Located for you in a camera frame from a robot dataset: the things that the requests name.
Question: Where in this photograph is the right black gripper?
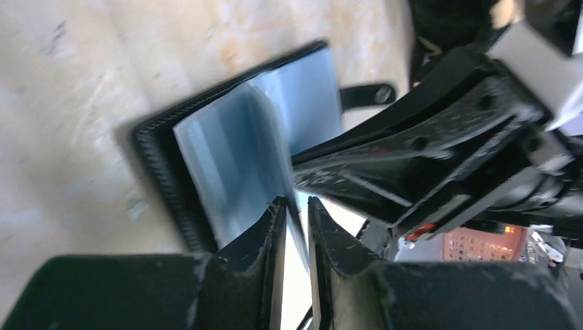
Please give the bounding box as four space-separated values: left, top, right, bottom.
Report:
292 77 582 241

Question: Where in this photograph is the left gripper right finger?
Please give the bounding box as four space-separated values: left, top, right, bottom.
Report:
307 197 387 329

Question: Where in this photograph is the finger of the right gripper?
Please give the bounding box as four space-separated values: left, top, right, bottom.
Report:
291 47 494 166

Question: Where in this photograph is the black card holder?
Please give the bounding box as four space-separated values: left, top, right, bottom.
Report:
132 39 398 256

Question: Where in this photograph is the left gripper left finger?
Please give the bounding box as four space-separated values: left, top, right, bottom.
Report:
200 197 287 329

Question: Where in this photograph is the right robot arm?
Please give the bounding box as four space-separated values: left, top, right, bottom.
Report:
292 1 582 244

